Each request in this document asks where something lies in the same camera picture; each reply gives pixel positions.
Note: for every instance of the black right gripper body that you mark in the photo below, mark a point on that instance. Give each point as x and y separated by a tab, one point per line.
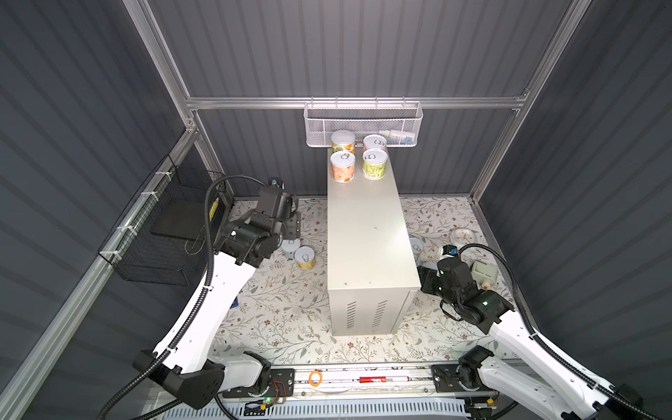
430	282

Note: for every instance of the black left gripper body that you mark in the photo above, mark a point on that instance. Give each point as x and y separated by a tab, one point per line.
292	230

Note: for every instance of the silver can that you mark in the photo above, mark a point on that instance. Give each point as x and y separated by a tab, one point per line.
289	248
305	257

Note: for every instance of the peach label food can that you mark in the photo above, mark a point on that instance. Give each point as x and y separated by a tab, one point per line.
343	166

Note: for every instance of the orange yellow label can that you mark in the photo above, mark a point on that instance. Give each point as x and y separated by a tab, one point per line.
343	141

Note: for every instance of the green label food can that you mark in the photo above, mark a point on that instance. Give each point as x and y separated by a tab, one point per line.
374	163

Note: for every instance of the pink label food can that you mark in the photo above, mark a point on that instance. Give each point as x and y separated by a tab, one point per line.
374	142

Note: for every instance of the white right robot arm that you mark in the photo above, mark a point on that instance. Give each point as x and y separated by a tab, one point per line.
563	388

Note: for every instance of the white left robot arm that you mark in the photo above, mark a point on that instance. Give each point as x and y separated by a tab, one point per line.
179	363

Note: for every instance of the beige metal cabinet counter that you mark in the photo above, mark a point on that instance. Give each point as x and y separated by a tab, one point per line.
371	269

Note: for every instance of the pale green flat box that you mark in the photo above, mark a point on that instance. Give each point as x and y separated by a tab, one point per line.
485	275

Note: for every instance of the red white marker pen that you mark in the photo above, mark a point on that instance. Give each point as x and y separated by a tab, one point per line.
384	379

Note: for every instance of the tubes in mesh basket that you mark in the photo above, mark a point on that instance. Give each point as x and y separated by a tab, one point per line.
395	138

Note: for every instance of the orange rubber band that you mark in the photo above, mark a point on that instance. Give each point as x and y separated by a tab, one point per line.
315	378

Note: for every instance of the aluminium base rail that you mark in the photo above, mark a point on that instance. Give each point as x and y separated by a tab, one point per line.
342	380

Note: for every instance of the black wire wall basket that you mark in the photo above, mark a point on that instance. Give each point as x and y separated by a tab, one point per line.
163	241

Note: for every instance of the white wire mesh basket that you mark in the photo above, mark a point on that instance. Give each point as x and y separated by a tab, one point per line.
362	117

